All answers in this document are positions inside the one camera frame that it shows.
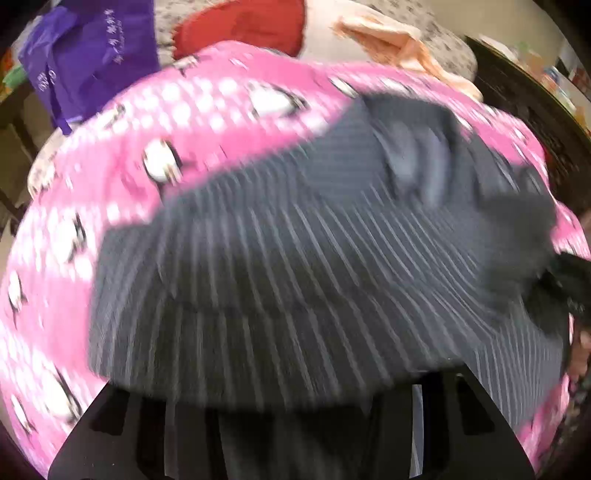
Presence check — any person's right hand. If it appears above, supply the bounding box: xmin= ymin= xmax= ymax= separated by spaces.
xmin=566 ymin=318 xmax=591 ymax=386

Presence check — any pink penguin print blanket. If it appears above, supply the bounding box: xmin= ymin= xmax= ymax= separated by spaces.
xmin=0 ymin=41 xmax=591 ymax=480

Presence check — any red pillow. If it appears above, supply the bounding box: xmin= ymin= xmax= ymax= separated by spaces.
xmin=173 ymin=0 xmax=308 ymax=61

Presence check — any peach fringed scarf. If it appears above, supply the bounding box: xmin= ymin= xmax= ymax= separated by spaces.
xmin=335 ymin=14 xmax=483 ymax=102

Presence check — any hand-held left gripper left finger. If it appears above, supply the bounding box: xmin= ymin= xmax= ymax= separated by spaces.
xmin=48 ymin=383 xmax=185 ymax=480

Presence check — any grey pinstriped suit jacket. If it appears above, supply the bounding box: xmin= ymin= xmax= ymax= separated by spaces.
xmin=88 ymin=92 xmax=578 ymax=480

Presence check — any white pillow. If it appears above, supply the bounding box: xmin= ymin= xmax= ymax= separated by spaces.
xmin=300 ymin=0 xmax=352 ymax=47

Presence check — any purple shopping bag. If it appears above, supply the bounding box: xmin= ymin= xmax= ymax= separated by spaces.
xmin=21 ymin=0 xmax=162 ymax=134

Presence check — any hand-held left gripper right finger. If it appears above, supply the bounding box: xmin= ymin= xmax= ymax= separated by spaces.
xmin=409 ymin=369 xmax=536 ymax=480

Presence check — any dark wooden side table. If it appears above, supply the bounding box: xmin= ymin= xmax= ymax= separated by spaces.
xmin=0 ymin=88 xmax=51 ymax=217

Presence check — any dark carved wooden cabinet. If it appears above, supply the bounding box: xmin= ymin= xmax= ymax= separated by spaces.
xmin=464 ymin=34 xmax=591 ymax=217

